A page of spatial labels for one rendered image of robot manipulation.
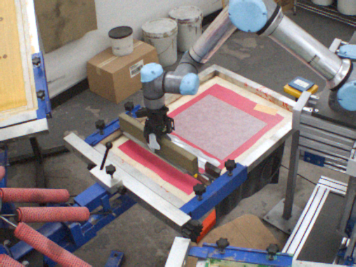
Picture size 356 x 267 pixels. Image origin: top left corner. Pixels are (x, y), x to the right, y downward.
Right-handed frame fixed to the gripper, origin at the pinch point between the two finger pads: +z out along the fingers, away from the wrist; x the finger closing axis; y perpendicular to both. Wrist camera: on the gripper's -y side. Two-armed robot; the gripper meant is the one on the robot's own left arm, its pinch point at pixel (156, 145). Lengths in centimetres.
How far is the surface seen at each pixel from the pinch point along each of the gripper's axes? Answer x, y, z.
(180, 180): -1.1, 12.5, 9.8
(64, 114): 54, -185, 105
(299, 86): 80, 12, 8
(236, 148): 26.5, 16.8, 9.8
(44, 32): 58, -195, 33
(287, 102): 62, 17, 6
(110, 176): -24.2, 2.1, -2.7
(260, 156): 26.2, 29.1, 6.9
